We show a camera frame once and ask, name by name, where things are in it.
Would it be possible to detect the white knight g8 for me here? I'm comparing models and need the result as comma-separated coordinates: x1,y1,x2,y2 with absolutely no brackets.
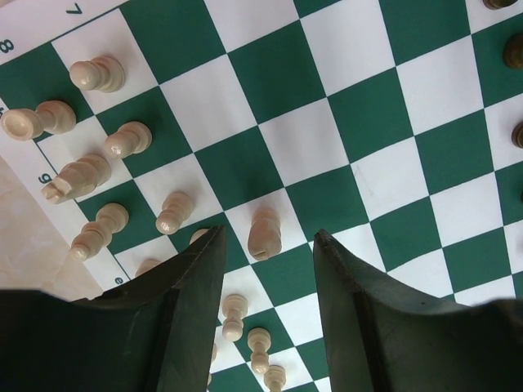
41,154,111,204

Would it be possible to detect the white pawn g7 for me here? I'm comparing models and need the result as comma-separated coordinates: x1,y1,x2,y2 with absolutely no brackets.
104,121,152,159

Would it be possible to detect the green white chess mat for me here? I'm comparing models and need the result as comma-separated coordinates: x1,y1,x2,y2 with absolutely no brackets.
1,1,522,391

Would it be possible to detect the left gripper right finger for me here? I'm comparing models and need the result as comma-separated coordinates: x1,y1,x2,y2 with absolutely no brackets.
313,230,522,391

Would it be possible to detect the white pawn h7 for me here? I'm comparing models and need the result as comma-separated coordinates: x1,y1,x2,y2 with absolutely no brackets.
69,56,126,93

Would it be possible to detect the white bishop f8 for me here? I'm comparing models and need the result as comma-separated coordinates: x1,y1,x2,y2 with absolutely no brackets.
68,203,129,262

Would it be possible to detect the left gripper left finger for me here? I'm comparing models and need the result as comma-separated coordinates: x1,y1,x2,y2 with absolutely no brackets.
1,226,227,391

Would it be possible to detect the white pawn f7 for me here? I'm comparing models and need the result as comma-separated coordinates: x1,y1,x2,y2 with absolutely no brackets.
155,192,194,235

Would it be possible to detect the white chess rook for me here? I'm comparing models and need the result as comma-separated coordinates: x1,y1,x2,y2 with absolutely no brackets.
1,100,77,141

